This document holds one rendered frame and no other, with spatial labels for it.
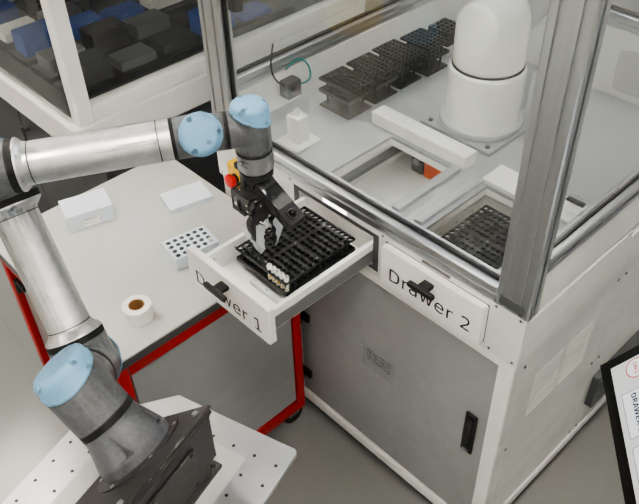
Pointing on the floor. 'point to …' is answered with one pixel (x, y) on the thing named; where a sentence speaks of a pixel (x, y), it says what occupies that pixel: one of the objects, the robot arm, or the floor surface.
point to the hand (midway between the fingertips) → (269, 245)
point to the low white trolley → (171, 305)
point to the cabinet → (463, 383)
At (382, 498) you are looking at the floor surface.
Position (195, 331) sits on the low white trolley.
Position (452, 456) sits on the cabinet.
